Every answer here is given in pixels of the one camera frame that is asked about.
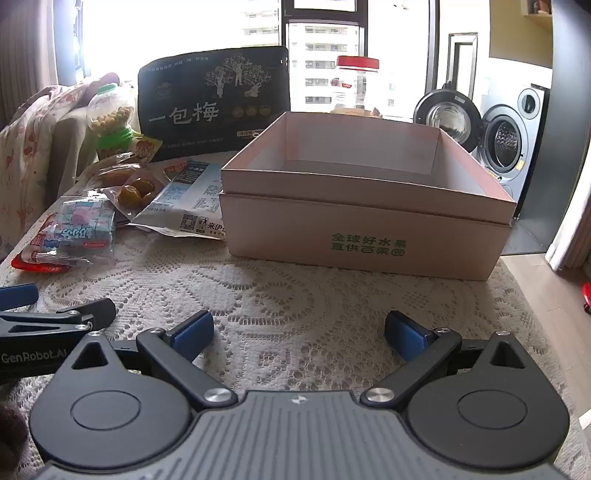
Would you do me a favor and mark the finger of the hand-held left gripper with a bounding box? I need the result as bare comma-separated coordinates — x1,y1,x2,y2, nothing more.
0,298,117,341
0,283,39,311

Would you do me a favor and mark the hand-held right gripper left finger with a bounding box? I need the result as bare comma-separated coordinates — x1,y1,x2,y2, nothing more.
55,310,237,411

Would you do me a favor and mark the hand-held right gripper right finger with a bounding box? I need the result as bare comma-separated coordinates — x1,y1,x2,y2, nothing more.
360,310,539,410

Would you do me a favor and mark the pink pig candy bag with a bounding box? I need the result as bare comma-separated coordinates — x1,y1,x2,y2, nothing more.
50,196,116,254

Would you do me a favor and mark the pink cardboard box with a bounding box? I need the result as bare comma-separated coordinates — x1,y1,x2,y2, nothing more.
219,111,517,281

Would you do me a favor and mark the blue and white snack packet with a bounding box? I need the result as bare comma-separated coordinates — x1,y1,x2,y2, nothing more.
129,159,228,240

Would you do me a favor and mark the red snack packet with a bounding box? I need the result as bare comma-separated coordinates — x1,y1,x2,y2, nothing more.
11,251,93,274
28,222,61,254

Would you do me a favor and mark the clear chestnut packet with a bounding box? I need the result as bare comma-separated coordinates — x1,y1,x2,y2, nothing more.
104,178,168,223
88,156,145,190

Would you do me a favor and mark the floral blanket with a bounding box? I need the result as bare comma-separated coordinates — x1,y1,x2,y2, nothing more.
0,71,136,259

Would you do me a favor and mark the yellow snack packet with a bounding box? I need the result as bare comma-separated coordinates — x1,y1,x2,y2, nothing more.
131,134,163,163

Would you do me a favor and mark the green gumball machine candy toy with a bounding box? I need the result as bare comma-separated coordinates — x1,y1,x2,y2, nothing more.
87,83,139,160

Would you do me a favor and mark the silver washing machine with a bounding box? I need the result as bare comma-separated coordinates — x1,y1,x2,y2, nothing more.
480,83,551,217

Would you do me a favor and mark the round washing machine door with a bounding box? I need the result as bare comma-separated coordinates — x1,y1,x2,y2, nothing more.
413,82,484,155

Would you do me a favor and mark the large black snack bag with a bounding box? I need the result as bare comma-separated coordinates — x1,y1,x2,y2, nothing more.
137,46,291,162

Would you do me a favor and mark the sheer curtain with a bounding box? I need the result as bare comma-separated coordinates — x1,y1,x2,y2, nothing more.
0,0,90,127

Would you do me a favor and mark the clear jar with red lid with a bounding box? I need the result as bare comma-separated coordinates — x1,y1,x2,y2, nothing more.
330,55,382,116

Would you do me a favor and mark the white door frame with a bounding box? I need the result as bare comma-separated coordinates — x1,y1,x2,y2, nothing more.
448,32,479,101

